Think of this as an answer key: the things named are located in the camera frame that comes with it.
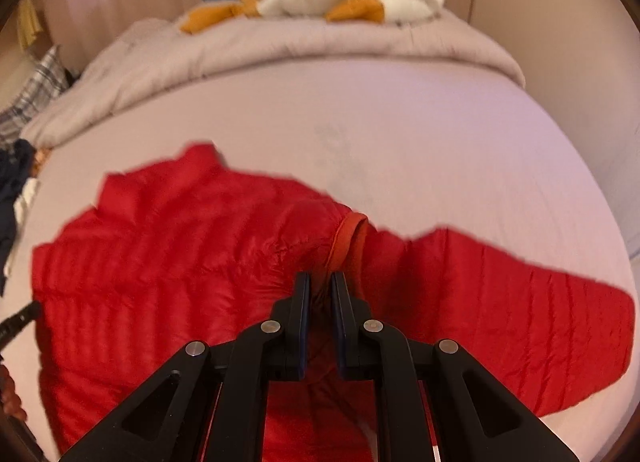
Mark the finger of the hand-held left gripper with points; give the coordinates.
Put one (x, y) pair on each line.
(20, 322)

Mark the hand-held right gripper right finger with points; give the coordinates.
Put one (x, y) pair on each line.
(341, 342)

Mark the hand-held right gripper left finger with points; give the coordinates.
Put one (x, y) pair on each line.
(301, 342)

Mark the red down jacket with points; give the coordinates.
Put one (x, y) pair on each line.
(175, 252)

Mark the person's left hand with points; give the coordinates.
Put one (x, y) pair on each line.
(11, 392)

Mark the dark navy clothing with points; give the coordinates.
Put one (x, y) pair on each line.
(12, 176)

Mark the bed with pink sheet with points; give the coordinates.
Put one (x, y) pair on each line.
(400, 141)

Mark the plaid cloth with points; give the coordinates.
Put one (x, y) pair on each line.
(35, 86)

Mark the beige grey duvet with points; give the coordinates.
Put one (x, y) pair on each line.
(300, 41)

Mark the yellow cloth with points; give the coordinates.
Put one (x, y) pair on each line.
(29, 21)

